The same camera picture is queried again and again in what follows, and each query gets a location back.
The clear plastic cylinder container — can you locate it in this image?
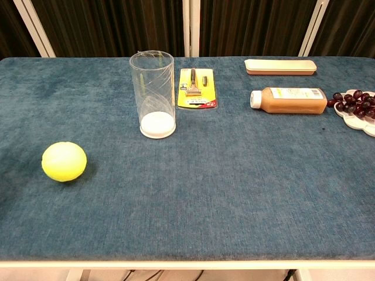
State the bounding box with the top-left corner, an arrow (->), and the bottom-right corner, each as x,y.
129,50 -> 177,139

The yellow tennis ball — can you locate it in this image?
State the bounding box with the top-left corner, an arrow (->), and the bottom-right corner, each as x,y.
41,141 -> 88,183

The blue velvet tablecloth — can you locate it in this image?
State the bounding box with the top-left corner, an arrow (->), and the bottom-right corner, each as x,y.
0,56 -> 375,262

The yellow razor blister pack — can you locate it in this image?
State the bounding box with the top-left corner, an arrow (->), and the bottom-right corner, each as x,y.
176,67 -> 219,111

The orange juice bottle white cap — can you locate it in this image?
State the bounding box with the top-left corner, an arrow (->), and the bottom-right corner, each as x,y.
250,87 -> 328,115

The cream and orange flat case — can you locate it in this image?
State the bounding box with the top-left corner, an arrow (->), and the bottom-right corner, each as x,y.
244,59 -> 318,76

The dark pleated curtain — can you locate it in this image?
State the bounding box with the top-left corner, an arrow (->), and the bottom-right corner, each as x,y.
0,0 -> 375,59

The white flower-shaped plate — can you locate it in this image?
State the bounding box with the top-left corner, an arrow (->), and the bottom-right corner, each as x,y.
334,91 -> 375,136

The bunch of dark red grapes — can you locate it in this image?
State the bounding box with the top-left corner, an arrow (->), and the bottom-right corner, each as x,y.
326,90 -> 375,119

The white vertical frame post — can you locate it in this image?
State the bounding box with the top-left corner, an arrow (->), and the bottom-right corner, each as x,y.
182,0 -> 201,58

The white table frame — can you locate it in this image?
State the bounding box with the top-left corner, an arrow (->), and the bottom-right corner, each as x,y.
0,259 -> 375,281

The white slanted frame post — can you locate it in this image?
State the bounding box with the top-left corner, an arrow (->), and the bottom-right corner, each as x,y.
298,0 -> 330,57
13,0 -> 56,58

